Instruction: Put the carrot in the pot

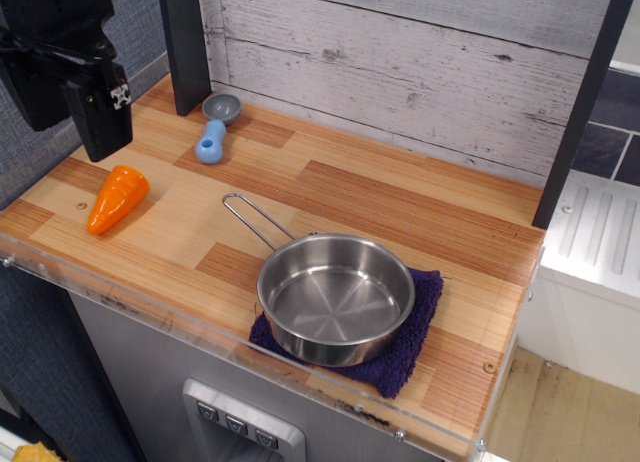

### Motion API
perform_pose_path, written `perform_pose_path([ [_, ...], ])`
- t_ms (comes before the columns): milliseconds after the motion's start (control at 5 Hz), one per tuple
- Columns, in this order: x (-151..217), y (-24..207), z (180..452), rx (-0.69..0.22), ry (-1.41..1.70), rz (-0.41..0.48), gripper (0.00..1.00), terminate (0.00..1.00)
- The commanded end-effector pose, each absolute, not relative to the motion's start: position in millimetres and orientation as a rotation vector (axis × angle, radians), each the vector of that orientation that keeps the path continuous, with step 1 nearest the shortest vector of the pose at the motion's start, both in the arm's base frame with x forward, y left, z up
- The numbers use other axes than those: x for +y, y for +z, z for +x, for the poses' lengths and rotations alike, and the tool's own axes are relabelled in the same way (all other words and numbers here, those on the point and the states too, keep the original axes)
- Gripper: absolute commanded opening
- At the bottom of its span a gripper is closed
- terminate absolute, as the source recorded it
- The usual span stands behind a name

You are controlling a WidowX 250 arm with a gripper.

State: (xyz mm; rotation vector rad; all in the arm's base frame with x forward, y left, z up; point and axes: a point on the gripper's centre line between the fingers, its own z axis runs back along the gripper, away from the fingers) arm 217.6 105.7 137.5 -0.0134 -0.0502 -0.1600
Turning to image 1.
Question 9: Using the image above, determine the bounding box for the yellow object bottom left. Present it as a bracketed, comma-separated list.
[11, 443, 62, 462]

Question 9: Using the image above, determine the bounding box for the purple towel cloth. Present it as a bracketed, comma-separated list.
[248, 268, 445, 401]

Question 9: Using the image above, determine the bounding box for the dark grey left post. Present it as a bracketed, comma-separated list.
[159, 0, 210, 116]

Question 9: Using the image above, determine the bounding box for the white toy sink unit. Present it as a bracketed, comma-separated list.
[517, 171, 639, 393]

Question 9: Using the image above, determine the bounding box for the silver dispenser button panel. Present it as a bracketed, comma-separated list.
[182, 378, 307, 461]

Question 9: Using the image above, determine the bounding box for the blue grey toy scoop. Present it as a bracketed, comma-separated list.
[195, 94, 242, 165]

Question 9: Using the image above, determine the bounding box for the clear acrylic edge guard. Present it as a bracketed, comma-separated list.
[1, 235, 488, 461]

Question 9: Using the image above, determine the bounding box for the orange plastic toy carrot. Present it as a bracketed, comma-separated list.
[87, 165, 150, 235]

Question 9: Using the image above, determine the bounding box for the stainless steel pot with handle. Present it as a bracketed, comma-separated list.
[222, 192, 417, 369]

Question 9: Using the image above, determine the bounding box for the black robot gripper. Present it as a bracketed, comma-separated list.
[1, 0, 133, 162]

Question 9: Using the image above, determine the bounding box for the dark grey post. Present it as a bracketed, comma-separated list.
[532, 0, 634, 230]
[159, 0, 210, 116]

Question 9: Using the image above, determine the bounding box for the dark grey right post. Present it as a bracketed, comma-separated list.
[532, 0, 634, 230]

